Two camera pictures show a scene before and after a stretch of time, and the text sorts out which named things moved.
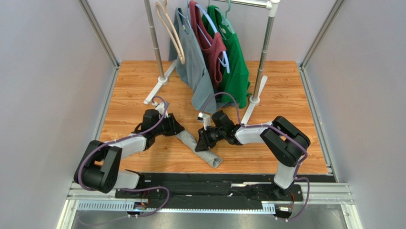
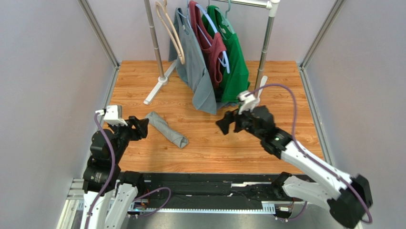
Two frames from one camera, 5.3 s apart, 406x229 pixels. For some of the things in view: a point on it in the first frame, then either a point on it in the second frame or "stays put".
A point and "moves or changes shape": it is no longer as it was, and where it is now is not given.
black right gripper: [207, 138] → [242, 121]
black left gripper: [174, 127] → [141, 125]
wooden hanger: [166, 22] stays put
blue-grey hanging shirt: [193, 74] stays put
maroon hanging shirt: [212, 44] stays put
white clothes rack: [273, 7] stays put
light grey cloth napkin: [207, 155] moves or changes shape
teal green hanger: [225, 19] stays put
